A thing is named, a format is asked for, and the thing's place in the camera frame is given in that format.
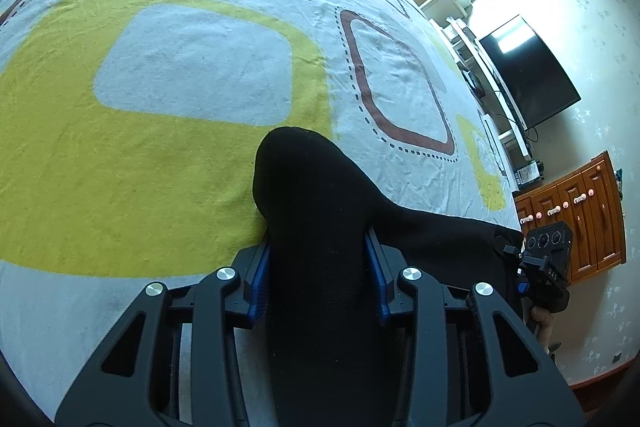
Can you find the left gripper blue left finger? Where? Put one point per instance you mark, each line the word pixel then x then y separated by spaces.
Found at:
pixel 132 378

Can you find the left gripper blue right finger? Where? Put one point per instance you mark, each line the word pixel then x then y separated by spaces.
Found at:
pixel 469 358

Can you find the black pants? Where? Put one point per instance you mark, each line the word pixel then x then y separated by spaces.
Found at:
pixel 332 361

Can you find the person right hand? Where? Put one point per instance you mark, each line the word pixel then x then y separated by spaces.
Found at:
pixel 544 322

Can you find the orange wooden cabinet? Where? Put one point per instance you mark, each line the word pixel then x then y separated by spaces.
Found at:
pixel 588 201

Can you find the white low tv stand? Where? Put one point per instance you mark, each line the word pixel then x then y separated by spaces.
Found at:
pixel 497 101

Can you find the black flat screen television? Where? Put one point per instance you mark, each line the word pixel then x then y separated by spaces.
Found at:
pixel 535 83

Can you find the patterned white bed sheet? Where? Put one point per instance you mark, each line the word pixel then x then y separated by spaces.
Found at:
pixel 129 130

